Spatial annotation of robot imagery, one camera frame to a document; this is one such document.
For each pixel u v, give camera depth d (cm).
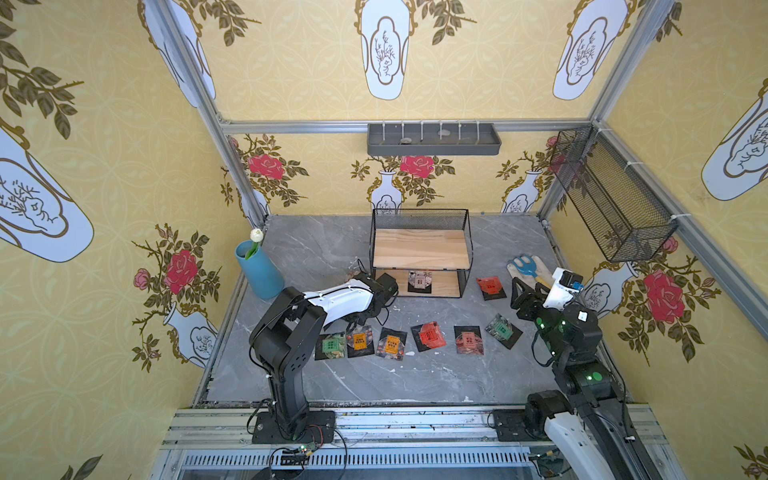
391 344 88
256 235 76
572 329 53
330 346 88
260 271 89
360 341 88
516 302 68
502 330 90
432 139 93
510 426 73
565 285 61
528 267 103
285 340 48
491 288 100
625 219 75
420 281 100
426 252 90
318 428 73
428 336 90
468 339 88
